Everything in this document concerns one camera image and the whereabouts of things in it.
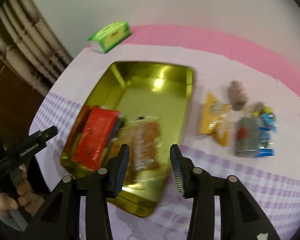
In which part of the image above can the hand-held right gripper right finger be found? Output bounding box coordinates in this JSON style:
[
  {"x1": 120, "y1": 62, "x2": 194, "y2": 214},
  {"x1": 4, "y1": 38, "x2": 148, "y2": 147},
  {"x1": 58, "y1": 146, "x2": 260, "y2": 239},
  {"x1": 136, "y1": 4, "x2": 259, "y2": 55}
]
[{"x1": 169, "y1": 144, "x2": 282, "y2": 240}]

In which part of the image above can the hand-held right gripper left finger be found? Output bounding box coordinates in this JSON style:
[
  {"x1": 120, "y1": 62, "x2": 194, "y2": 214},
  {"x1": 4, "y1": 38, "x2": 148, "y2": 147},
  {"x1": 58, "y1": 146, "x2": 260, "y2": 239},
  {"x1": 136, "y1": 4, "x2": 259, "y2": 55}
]
[{"x1": 22, "y1": 144, "x2": 130, "y2": 240}]

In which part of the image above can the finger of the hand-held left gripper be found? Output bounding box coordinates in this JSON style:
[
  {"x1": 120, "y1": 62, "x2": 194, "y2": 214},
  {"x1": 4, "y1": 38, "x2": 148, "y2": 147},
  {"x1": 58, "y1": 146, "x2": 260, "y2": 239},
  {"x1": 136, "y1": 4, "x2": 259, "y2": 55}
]
[{"x1": 0, "y1": 126, "x2": 59, "y2": 167}]

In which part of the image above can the clear biscuit packet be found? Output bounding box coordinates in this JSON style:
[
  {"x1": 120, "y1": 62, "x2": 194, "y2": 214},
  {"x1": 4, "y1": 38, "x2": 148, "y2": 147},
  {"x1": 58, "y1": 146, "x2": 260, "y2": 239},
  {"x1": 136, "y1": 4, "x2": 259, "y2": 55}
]
[{"x1": 112, "y1": 116, "x2": 163, "y2": 180}]

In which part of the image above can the red snack packet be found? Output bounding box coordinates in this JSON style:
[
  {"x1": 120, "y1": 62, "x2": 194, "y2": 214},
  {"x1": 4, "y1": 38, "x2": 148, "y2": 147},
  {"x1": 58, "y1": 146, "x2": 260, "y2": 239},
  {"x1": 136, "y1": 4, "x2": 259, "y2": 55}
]
[{"x1": 70, "y1": 106, "x2": 121, "y2": 172}]

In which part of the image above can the blue cracker packet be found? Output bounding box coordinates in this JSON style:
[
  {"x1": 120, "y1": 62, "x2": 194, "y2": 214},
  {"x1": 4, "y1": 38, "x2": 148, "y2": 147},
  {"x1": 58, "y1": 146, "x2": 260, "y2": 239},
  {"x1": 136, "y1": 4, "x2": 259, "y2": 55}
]
[{"x1": 109, "y1": 112, "x2": 124, "y2": 143}]

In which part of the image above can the yellow snack packet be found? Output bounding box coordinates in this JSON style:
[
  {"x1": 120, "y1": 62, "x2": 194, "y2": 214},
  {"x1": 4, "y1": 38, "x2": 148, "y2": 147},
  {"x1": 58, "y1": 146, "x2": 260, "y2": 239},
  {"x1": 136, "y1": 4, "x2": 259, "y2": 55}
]
[{"x1": 199, "y1": 91, "x2": 233, "y2": 147}]

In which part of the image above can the grey snack pack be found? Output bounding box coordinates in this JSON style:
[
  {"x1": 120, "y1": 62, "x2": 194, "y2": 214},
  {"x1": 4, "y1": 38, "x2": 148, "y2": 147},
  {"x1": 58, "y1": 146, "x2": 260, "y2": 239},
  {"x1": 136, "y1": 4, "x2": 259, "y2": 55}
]
[{"x1": 234, "y1": 116, "x2": 263, "y2": 158}]

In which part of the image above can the gold tin box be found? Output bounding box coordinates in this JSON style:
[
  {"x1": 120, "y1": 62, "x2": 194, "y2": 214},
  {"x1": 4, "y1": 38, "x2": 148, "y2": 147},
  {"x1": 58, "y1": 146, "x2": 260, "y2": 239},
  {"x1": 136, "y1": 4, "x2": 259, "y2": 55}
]
[{"x1": 60, "y1": 60, "x2": 196, "y2": 218}]

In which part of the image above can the blue candy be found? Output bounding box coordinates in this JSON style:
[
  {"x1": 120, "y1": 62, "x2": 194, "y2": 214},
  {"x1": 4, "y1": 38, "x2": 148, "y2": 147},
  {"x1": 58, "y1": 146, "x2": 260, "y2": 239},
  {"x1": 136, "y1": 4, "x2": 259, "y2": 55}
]
[
  {"x1": 261, "y1": 113, "x2": 278, "y2": 132},
  {"x1": 255, "y1": 149, "x2": 276, "y2": 158}
]

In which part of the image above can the person's left hand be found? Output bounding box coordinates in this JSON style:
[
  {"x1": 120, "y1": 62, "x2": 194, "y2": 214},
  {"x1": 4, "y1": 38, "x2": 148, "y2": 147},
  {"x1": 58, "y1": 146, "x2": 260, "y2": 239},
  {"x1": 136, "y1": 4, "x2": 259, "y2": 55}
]
[{"x1": 0, "y1": 170, "x2": 45, "y2": 220}]

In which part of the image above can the brown wooden door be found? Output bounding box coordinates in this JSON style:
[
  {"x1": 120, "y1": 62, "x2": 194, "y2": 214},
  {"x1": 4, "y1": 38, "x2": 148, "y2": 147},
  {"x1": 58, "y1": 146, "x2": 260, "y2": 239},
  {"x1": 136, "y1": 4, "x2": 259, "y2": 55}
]
[{"x1": 0, "y1": 46, "x2": 49, "y2": 155}]

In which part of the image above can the brown snack cake pack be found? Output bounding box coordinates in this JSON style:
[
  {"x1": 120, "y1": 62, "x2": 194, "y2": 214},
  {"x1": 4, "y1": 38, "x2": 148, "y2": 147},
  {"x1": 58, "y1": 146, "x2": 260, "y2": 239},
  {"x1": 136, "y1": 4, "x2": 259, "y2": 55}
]
[{"x1": 227, "y1": 80, "x2": 248, "y2": 112}]

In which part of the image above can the yellow wrapped candy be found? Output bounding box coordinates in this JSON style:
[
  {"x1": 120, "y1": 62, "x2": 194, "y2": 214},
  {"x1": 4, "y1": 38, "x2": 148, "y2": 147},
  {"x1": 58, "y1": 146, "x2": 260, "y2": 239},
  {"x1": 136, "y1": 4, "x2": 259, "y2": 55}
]
[{"x1": 251, "y1": 102, "x2": 272, "y2": 118}]

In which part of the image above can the beige pleated curtain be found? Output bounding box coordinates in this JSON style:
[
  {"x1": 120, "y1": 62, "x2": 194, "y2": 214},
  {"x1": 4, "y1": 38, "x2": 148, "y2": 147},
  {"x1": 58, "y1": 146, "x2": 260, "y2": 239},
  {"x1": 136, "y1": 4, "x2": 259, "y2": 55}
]
[{"x1": 0, "y1": 0, "x2": 75, "y2": 98}]

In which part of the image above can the pink and purple checked tablecloth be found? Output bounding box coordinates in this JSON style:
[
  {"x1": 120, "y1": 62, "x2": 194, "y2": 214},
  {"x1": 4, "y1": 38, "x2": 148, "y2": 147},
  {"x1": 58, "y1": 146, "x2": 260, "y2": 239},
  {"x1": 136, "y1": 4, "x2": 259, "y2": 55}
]
[{"x1": 31, "y1": 24, "x2": 300, "y2": 240}]

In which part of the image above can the green tissue pack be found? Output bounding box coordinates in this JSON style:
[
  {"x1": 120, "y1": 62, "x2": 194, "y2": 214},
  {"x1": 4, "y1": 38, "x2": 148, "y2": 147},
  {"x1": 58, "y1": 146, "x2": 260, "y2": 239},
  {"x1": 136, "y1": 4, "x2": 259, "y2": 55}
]
[{"x1": 87, "y1": 21, "x2": 132, "y2": 54}]

